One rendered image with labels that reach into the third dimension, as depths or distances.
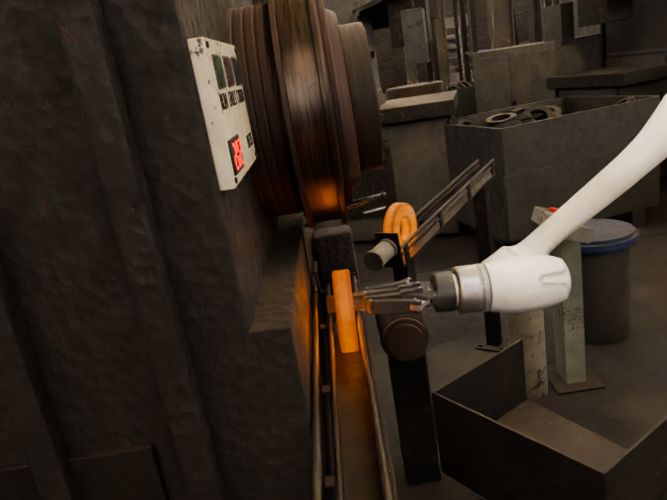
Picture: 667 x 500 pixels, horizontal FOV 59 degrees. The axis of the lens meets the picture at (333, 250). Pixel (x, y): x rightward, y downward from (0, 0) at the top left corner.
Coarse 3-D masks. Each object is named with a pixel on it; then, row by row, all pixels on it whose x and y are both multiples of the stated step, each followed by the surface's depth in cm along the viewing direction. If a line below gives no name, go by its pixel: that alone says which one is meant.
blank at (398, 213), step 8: (392, 208) 169; (400, 208) 170; (408, 208) 174; (392, 216) 167; (400, 216) 170; (408, 216) 174; (384, 224) 168; (392, 224) 167; (408, 224) 175; (416, 224) 178; (392, 232) 167; (408, 232) 176; (400, 240) 170
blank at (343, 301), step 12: (336, 276) 108; (348, 276) 107; (336, 288) 105; (348, 288) 105; (336, 300) 104; (348, 300) 104; (336, 312) 104; (348, 312) 103; (348, 324) 104; (348, 336) 105; (348, 348) 107
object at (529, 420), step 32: (512, 352) 95; (448, 384) 87; (480, 384) 91; (512, 384) 96; (448, 416) 84; (480, 416) 78; (512, 416) 95; (544, 416) 95; (448, 448) 86; (480, 448) 80; (512, 448) 75; (544, 448) 70; (576, 448) 87; (608, 448) 86; (640, 448) 68; (480, 480) 82; (512, 480) 77; (544, 480) 72; (576, 480) 68; (608, 480) 65; (640, 480) 70
